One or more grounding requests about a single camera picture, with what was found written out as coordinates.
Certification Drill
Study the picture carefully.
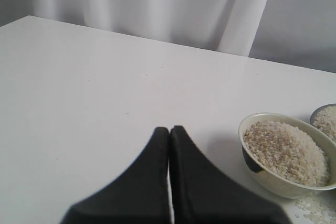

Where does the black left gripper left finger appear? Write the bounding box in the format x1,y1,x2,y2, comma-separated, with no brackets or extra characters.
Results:
61,127,171,223

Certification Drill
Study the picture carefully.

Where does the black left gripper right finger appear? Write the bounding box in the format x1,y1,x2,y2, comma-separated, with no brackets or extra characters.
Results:
169,126,291,223

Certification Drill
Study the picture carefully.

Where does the rice in cream bowl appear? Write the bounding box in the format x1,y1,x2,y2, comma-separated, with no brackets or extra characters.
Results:
244,121,330,187

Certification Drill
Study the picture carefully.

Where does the cream ceramic bowl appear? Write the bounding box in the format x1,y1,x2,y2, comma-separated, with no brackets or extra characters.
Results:
238,112,335,199

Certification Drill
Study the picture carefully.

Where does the spilled rice on table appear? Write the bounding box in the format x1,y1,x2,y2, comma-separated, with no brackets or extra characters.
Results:
294,190,335,223

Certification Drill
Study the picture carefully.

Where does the rice in steel tray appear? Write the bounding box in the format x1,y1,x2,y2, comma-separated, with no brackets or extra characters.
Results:
313,105,336,142

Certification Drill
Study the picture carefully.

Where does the round steel tray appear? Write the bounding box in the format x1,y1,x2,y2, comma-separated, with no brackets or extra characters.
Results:
310,103,336,143

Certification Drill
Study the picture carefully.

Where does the white backdrop curtain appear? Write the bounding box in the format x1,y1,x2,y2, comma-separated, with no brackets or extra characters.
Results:
1,0,335,72

